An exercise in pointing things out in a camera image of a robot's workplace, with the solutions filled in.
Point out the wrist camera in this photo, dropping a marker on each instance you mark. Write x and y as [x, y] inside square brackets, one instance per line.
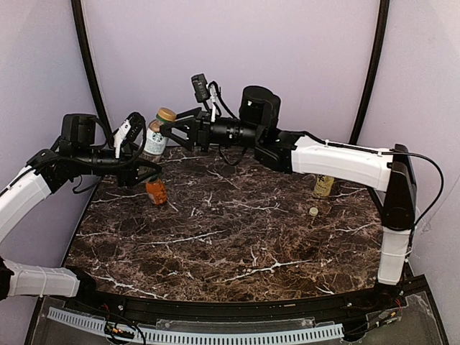
[206, 94]
[127, 132]

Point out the right black frame post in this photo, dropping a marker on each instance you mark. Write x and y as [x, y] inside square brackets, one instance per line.
[374, 61]

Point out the left black frame post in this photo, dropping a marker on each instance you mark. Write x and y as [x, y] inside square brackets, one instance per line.
[86, 56]

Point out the brown coffee bottle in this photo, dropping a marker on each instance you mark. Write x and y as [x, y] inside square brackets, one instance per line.
[155, 142]

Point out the yellow tea bottle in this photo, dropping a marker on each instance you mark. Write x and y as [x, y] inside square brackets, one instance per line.
[323, 186]

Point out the orange juice bottle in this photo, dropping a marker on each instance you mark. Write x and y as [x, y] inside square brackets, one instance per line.
[156, 191]

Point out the pale yellow bottle cap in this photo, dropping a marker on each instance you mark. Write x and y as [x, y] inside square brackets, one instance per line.
[313, 211]

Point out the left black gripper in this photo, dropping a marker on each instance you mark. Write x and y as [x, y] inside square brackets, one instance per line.
[126, 172]

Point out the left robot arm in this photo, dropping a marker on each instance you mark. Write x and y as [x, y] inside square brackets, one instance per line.
[74, 154]

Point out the black front rail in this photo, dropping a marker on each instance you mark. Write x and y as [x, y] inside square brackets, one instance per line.
[342, 308]

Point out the black frame post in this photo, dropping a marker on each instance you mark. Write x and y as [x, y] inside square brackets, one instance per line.
[374, 61]
[86, 56]

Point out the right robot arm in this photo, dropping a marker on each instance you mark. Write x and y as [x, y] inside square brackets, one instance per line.
[387, 170]

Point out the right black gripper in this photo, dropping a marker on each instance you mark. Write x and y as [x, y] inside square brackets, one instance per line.
[200, 129]

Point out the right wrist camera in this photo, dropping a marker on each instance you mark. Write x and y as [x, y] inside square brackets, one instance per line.
[206, 94]

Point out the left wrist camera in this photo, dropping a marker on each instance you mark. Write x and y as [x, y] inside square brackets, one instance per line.
[127, 132]

